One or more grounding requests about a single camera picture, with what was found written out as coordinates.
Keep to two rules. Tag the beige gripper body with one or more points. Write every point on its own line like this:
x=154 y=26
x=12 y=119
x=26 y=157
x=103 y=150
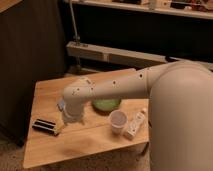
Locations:
x=72 y=111

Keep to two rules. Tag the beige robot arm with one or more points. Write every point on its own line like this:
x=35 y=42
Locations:
x=180 y=98

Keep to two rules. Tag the green round plate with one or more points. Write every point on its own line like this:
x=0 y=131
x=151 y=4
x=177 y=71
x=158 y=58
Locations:
x=106 y=105

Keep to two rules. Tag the black rectangular box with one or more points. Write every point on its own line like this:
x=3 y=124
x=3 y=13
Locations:
x=45 y=126

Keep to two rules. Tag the wooden low table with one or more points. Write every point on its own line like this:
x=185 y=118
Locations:
x=75 y=140

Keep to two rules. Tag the metal vertical pole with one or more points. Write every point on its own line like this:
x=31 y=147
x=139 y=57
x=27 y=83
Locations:
x=76 y=36

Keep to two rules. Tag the white lower shelf beam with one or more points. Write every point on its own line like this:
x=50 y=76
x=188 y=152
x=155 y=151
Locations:
x=114 y=55

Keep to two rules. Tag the dark cabinet on left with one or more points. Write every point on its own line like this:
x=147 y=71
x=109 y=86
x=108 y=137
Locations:
x=32 y=48

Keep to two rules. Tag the upper wooden shelf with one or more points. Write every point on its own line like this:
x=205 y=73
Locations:
x=143 y=8

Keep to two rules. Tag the blue sponge brush orange handle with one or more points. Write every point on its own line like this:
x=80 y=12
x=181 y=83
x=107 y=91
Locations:
x=60 y=105

